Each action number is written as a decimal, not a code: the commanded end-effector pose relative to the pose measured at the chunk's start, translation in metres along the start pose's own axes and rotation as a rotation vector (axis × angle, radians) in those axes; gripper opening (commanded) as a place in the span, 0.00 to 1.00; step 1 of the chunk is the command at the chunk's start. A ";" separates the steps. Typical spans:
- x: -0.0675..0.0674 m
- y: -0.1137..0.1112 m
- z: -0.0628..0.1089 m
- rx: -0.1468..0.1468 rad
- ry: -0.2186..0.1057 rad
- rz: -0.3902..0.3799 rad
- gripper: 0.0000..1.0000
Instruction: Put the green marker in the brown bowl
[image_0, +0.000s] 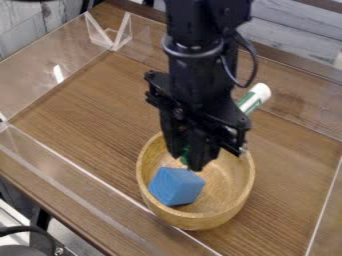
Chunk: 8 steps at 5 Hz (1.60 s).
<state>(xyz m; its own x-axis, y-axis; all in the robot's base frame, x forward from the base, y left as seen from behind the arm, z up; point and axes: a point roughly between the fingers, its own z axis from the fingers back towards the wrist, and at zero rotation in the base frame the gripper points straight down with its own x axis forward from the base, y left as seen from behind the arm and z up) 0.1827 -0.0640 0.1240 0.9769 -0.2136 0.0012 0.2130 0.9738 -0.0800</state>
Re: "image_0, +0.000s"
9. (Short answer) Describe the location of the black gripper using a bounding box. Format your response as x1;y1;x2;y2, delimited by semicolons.
145;47;252;172

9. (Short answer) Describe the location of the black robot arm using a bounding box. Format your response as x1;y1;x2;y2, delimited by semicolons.
145;0;257;171

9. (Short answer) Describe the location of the clear acrylic corner bracket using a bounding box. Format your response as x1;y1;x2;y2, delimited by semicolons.
85;12;133;52

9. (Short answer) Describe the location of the black table leg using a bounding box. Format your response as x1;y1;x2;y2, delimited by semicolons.
35;208;53;231

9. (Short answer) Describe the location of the green dry erase marker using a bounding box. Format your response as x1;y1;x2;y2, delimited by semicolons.
180;82;273;166

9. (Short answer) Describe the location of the clear acrylic tray wall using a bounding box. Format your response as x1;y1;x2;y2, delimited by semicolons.
0;113;222;256

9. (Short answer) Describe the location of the brown wooden bowl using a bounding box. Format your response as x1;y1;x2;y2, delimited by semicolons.
137;133;256;231

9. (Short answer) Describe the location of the black cable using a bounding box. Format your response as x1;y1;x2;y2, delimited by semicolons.
0;225;57;256

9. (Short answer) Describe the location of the blue foam cube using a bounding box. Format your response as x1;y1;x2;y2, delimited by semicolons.
149;167;206;206

